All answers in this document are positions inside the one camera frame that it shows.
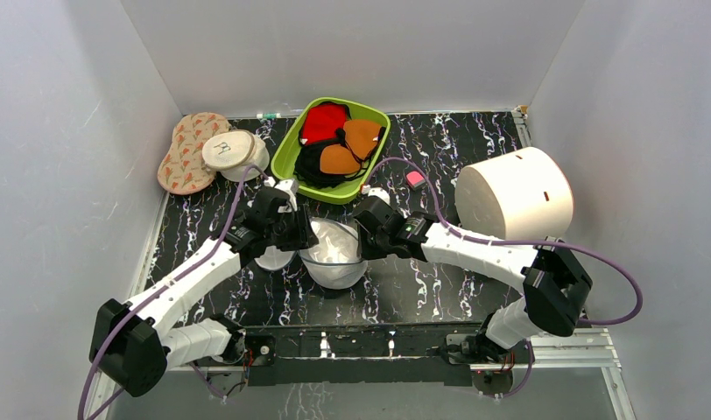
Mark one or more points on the orange black bra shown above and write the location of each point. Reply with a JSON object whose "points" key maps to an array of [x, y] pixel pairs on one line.
{"points": [[336, 161]]}

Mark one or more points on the large white cylinder bag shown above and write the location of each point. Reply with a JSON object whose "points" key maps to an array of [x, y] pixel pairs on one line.
{"points": [[522, 195]]}

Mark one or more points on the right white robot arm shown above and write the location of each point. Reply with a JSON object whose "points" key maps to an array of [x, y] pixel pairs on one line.
{"points": [[553, 286]]}

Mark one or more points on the white mesh laundry bag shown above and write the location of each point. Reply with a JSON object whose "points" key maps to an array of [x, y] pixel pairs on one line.
{"points": [[330, 276]]}

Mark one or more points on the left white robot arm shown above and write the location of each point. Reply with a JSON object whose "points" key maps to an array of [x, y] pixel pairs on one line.
{"points": [[134, 343]]}

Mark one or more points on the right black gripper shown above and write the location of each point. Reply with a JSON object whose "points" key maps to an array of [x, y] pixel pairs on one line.
{"points": [[363, 230]]}

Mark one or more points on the green plastic tray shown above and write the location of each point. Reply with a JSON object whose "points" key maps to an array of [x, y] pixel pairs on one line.
{"points": [[282, 162]]}

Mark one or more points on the cream round laundry bag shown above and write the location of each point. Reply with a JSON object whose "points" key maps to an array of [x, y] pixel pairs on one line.
{"points": [[229, 153]]}

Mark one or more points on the white bra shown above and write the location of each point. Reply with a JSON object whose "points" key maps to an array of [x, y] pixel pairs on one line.
{"points": [[337, 243]]}

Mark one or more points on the small pink eraser block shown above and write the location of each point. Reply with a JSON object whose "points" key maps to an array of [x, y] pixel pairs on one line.
{"points": [[415, 180]]}

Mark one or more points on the floral beige laundry bag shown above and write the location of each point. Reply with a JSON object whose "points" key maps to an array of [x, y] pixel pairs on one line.
{"points": [[183, 170]]}

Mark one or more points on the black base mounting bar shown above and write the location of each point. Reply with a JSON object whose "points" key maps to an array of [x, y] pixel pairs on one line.
{"points": [[365, 353]]}

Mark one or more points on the red bra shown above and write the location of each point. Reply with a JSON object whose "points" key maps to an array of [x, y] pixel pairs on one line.
{"points": [[323, 122]]}

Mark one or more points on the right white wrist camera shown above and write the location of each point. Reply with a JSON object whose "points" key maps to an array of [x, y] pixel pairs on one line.
{"points": [[377, 192]]}

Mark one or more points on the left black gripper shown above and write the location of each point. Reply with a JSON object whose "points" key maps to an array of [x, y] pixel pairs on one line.
{"points": [[304, 238]]}

